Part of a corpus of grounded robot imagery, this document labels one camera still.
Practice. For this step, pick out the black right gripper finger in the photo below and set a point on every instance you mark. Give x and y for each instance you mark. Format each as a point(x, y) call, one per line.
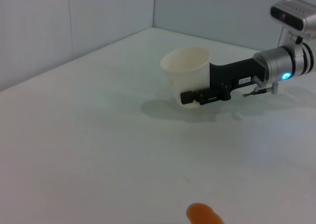
point(207, 97)

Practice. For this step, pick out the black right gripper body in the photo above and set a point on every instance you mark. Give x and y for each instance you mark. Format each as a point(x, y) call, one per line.
point(237, 72)

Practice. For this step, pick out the white paper cup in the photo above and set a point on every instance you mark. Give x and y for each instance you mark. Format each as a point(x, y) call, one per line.
point(185, 71)

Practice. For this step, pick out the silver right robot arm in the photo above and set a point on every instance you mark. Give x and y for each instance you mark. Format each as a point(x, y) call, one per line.
point(288, 61)

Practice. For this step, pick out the orange liquid stain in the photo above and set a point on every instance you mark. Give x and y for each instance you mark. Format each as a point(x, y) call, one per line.
point(202, 215)

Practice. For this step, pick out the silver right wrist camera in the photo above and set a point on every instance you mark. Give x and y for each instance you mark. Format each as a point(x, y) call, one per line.
point(291, 18)

